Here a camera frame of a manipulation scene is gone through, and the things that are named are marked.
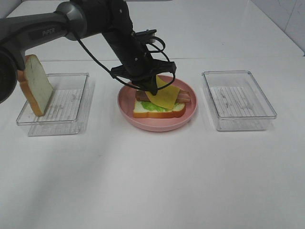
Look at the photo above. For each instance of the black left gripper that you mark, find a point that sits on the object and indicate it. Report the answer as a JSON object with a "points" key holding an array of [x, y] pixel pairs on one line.
{"points": [[138, 65]]}

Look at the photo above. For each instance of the green lettuce leaf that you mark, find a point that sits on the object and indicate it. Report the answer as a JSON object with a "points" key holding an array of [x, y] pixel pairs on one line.
{"points": [[152, 107]]}

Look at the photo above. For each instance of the yellow cheese slice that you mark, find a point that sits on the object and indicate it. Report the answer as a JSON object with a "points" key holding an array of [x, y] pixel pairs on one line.
{"points": [[165, 97]]}

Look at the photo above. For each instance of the bread slice from box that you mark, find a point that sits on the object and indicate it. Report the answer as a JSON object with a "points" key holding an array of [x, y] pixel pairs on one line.
{"points": [[177, 111]]}

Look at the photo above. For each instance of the long bacon strip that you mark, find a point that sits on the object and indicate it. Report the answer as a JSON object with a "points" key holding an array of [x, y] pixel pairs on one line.
{"points": [[141, 96]]}

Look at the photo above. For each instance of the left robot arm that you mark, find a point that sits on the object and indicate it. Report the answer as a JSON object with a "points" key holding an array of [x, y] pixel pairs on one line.
{"points": [[75, 20]]}

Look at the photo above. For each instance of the pink round plate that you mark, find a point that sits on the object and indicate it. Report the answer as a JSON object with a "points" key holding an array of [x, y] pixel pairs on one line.
{"points": [[126, 100]]}

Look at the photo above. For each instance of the clear plastic box left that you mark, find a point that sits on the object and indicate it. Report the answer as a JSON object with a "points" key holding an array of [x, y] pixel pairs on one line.
{"points": [[68, 110]]}

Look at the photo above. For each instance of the clear plastic box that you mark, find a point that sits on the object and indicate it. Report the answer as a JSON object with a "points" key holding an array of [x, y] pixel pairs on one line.
{"points": [[68, 110], [236, 101]]}

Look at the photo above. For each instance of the clear plastic box right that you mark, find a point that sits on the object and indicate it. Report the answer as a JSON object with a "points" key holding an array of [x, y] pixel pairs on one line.
{"points": [[236, 101]]}

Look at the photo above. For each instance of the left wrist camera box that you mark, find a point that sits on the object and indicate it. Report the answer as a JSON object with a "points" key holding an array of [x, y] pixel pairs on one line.
{"points": [[145, 36]]}

